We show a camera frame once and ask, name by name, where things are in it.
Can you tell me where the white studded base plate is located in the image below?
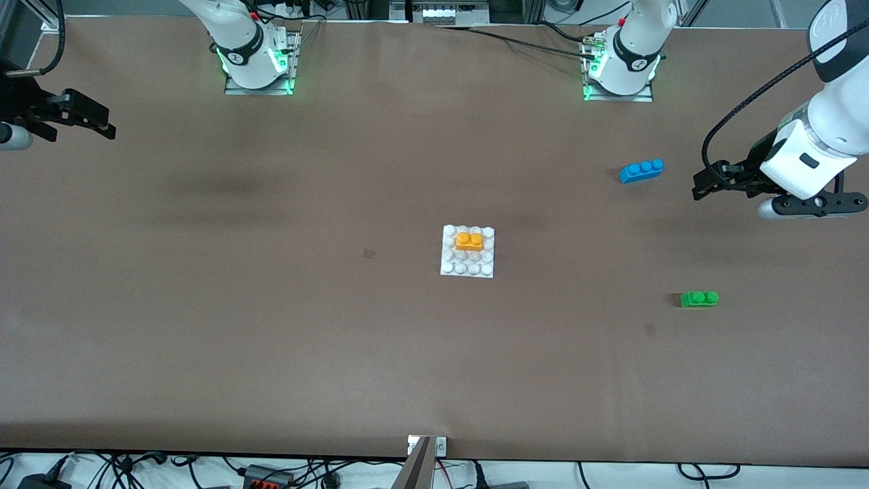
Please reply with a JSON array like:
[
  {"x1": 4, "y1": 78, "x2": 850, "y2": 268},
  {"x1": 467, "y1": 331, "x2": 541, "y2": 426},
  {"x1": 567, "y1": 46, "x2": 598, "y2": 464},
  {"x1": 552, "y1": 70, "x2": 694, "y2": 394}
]
[{"x1": 440, "y1": 225, "x2": 496, "y2": 279}]

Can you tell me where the blue three-stud block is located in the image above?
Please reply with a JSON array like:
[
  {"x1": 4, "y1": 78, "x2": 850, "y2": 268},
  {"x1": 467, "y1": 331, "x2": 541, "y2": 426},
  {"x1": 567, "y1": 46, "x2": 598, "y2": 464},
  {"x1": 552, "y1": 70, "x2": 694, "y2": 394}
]
[{"x1": 618, "y1": 159, "x2": 665, "y2": 185}]

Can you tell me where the grey orange-lever terminal block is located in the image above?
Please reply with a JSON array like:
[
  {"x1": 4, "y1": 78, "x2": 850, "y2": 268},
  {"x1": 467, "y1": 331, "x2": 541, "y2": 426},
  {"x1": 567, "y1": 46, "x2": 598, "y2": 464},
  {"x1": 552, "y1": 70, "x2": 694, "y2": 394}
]
[{"x1": 243, "y1": 465, "x2": 294, "y2": 489}]

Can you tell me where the white background device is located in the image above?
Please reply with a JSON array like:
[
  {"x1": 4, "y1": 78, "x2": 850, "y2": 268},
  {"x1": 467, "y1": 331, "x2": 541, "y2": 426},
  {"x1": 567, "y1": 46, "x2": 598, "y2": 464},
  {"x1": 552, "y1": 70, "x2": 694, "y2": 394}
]
[{"x1": 411, "y1": 0, "x2": 490, "y2": 25}]

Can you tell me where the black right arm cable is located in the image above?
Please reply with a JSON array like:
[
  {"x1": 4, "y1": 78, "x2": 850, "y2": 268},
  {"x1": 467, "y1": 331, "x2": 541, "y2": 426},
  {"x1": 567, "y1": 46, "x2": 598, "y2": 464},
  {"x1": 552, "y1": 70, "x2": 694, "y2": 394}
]
[{"x1": 5, "y1": 0, "x2": 66, "y2": 77}]

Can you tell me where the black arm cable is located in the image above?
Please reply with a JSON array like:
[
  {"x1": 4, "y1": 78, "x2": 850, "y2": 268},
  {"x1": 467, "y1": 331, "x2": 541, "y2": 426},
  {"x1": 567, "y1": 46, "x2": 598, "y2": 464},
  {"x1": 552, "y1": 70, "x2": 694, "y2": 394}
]
[
  {"x1": 701, "y1": 19, "x2": 869, "y2": 179},
  {"x1": 5, "y1": 0, "x2": 66, "y2": 77}
]

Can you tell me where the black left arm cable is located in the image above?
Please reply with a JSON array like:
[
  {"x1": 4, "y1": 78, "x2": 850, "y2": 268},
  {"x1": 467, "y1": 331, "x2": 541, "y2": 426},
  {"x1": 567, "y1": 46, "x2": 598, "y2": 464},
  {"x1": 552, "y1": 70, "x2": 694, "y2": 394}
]
[{"x1": 701, "y1": 19, "x2": 869, "y2": 179}]

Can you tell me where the long black table cable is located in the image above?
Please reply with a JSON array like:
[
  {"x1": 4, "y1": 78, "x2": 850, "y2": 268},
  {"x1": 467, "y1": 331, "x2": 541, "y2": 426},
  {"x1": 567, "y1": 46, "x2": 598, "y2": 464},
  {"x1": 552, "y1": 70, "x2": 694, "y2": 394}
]
[{"x1": 434, "y1": 26, "x2": 598, "y2": 59}]

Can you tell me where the looped black cable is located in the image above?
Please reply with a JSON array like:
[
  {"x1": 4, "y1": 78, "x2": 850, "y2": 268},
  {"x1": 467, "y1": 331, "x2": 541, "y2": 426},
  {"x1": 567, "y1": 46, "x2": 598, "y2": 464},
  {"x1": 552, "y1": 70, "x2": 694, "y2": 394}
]
[{"x1": 677, "y1": 463, "x2": 741, "y2": 480}]

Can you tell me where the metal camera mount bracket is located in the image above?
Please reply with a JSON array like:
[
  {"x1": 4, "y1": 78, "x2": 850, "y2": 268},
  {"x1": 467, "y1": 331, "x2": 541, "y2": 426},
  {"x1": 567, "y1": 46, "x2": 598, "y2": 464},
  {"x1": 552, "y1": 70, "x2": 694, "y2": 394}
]
[{"x1": 407, "y1": 435, "x2": 448, "y2": 457}]

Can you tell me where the grey camera mount beam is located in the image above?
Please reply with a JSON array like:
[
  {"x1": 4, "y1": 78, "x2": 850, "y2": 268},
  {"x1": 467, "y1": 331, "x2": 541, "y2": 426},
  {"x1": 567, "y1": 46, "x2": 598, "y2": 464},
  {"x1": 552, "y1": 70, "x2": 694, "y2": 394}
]
[{"x1": 392, "y1": 437, "x2": 436, "y2": 489}]

